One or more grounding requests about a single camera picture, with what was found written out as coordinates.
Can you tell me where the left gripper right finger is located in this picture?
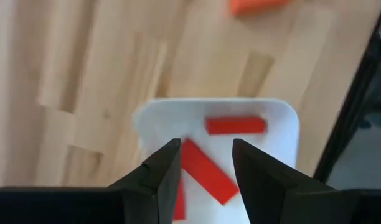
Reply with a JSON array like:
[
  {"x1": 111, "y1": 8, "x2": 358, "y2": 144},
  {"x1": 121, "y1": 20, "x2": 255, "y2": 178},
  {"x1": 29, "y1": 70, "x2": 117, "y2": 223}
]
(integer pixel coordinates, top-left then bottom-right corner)
[{"x1": 232, "y1": 139, "x2": 362, "y2": 224}]

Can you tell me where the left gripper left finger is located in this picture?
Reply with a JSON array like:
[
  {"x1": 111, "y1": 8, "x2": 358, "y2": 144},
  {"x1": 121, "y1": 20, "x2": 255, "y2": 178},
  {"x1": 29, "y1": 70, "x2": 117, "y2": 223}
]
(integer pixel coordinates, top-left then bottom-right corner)
[{"x1": 108, "y1": 139, "x2": 181, "y2": 224}]

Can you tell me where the red rectangular block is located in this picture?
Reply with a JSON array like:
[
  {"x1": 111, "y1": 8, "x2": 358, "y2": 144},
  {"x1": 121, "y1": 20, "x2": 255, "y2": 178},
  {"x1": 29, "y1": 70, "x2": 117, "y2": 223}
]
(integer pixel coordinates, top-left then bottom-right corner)
[
  {"x1": 204, "y1": 115, "x2": 268, "y2": 136},
  {"x1": 173, "y1": 177, "x2": 187, "y2": 221},
  {"x1": 180, "y1": 138, "x2": 240, "y2": 207}
]

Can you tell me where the orange rectangular block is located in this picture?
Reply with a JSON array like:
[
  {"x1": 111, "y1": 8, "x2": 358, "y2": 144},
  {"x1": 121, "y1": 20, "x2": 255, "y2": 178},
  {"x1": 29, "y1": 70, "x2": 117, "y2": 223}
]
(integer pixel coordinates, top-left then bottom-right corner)
[{"x1": 230, "y1": 0, "x2": 293, "y2": 17}]

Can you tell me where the white plastic bin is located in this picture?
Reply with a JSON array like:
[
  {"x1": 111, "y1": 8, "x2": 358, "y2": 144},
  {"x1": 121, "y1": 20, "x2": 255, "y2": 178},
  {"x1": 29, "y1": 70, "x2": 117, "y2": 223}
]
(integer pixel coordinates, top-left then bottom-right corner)
[{"x1": 132, "y1": 98, "x2": 300, "y2": 224}]

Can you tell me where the black metal table frame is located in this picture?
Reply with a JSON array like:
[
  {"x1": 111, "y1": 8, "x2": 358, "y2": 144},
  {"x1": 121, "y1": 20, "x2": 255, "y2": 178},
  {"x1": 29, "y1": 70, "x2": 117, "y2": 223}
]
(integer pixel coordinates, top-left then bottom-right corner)
[{"x1": 313, "y1": 0, "x2": 381, "y2": 184}]

